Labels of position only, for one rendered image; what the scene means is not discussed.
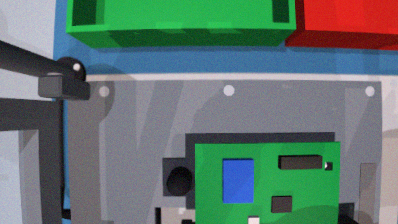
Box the red bin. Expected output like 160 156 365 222
285 0 398 51

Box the green bin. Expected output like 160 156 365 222
66 0 296 48

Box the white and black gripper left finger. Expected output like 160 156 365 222
181 219 195 224

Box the green circuit board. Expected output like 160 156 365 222
195 142 340 224

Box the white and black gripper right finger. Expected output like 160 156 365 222
337 214 359 224

